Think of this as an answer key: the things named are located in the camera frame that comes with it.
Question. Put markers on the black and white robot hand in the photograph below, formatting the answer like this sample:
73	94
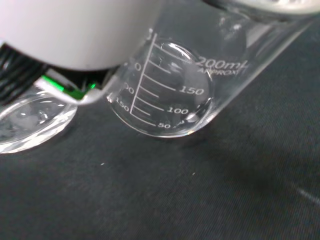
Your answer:
75	32

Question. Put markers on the black table cloth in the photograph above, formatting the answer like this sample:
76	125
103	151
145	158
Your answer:
175	195

